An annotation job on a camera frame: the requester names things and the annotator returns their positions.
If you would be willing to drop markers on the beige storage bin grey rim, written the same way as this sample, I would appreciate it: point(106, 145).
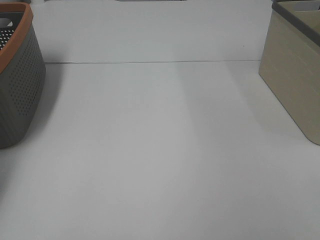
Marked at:
point(290, 62)

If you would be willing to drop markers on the grey perforated basket orange rim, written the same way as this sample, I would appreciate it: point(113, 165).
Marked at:
point(22, 73)

